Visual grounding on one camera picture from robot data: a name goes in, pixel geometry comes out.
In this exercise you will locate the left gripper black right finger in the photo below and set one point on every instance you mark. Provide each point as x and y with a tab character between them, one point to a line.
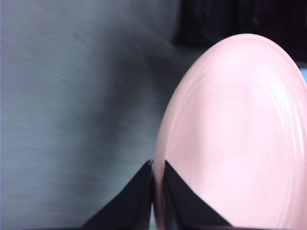
184	206

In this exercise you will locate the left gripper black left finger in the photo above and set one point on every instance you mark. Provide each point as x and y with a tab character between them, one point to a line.
134	206

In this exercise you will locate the pink round plate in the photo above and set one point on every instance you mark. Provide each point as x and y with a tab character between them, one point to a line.
239	119

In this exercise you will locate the blue round plate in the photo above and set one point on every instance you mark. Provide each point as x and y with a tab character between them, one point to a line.
305	77

